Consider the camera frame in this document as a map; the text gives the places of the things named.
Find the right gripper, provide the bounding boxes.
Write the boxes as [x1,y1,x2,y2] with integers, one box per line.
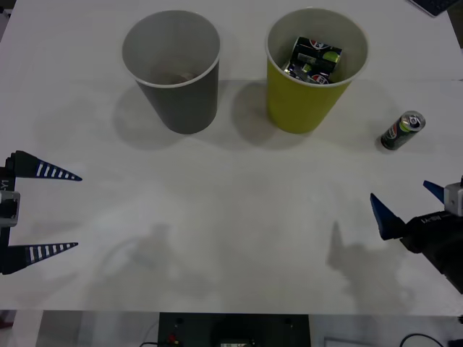
[370,179,463,254]

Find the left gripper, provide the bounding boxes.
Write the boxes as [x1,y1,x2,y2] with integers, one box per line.
[0,150,83,276]

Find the yellow-green plastic waste bin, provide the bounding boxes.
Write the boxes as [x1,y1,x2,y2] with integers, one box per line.
[264,7,370,135]

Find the grey plastic waste bin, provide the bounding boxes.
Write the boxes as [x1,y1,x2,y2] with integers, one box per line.
[121,9,222,135]

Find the black robot torso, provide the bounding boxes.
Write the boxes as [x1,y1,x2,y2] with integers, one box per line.
[158,312,310,347]

